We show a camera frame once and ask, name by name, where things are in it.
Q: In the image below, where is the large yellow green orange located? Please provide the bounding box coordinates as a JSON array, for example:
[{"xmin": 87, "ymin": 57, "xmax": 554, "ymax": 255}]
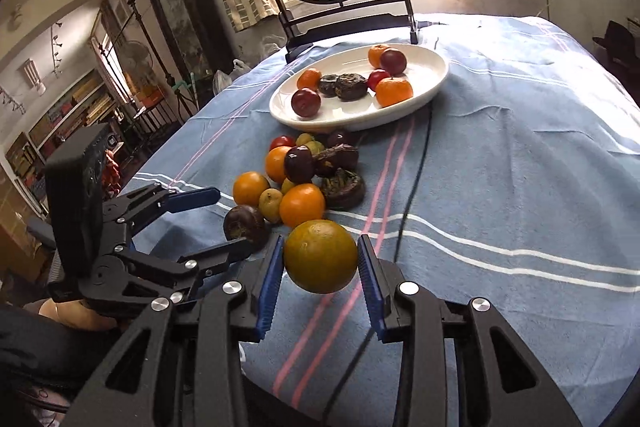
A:
[{"xmin": 283, "ymin": 220, "xmax": 358, "ymax": 294}]

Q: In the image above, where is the large dark water chestnut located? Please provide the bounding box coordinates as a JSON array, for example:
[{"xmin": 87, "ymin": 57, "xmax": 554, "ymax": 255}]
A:
[{"xmin": 335, "ymin": 74, "xmax": 369, "ymax": 102}]

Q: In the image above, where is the person's left hand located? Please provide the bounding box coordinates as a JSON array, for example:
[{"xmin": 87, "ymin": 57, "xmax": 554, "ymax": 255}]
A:
[{"xmin": 38, "ymin": 299, "xmax": 117, "ymax": 331}]

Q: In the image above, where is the yellow small fruit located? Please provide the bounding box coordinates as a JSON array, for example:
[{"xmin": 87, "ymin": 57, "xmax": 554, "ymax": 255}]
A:
[{"xmin": 258, "ymin": 187, "xmax": 283, "ymax": 225}]

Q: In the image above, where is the orange kumquat in pile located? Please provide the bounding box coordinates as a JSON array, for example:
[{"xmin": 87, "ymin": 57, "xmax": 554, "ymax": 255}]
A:
[{"xmin": 279, "ymin": 183, "xmax": 326, "ymax": 229}]

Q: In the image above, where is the dark chestnut in pile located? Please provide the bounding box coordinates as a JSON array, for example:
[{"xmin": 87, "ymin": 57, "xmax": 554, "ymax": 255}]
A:
[{"xmin": 320, "ymin": 168, "xmax": 366, "ymax": 210}]

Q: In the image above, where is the black coat stand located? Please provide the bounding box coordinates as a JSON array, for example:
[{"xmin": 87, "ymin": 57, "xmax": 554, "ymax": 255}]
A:
[{"xmin": 91, "ymin": 0, "xmax": 194, "ymax": 124}]

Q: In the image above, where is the red cherry tomato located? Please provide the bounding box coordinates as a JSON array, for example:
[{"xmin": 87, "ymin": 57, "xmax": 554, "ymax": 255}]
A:
[{"xmin": 269, "ymin": 134, "xmax": 296, "ymax": 150}]

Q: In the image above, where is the dark plum in pile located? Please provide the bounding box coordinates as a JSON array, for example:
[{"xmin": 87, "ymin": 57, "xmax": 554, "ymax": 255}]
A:
[{"xmin": 284, "ymin": 145, "xmax": 314, "ymax": 184}]

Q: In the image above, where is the bookshelf with books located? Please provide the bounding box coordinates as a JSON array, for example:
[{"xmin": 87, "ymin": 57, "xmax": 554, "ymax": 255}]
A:
[{"xmin": 28, "ymin": 69, "xmax": 116, "ymax": 159}]

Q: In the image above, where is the dark red plum on plate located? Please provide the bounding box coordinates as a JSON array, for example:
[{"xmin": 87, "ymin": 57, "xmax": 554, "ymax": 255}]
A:
[{"xmin": 291, "ymin": 88, "xmax": 321, "ymax": 119}]

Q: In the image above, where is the small dark chestnut on plate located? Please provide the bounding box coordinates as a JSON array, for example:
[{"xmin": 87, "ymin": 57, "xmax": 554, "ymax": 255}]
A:
[{"xmin": 318, "ymin": 74, "xmax": 337, "ymax": 98}]

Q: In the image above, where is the mandarin orange on plate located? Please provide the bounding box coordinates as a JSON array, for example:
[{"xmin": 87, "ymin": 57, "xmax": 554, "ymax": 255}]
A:
[{"xmin": 375, "ymin": 77, "xmax": 413, "ymax": 107}]

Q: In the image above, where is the white oval plate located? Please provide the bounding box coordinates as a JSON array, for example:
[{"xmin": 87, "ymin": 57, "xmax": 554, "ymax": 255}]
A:
[{"xmin": 269, "ymin": 43, "xmax": 449, "ymax": 132}]

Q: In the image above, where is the dark framed picture cabinet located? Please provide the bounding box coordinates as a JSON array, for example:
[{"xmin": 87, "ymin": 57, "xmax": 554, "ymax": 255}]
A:
[{"xmin": 150, "ymin": 0, "xmax": 234, "ymax": 82}]

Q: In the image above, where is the dark red plum far plate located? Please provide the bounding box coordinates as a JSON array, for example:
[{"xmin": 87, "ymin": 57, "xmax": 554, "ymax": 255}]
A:
[{"xmin": 380, "ymin": 48, "xmax": 408, "ymax": 76}]

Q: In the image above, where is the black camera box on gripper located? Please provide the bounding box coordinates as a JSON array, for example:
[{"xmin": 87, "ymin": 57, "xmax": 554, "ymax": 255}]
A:
[{"xmin": 46, "ymin": 124, "xmax": 110, "ymax": 279}]

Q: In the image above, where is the black cable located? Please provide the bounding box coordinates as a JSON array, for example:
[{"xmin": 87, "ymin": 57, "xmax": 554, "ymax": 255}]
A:
[{"xmin": 319, "ymin": 103, "xmax": 434, "ymax": 427}]

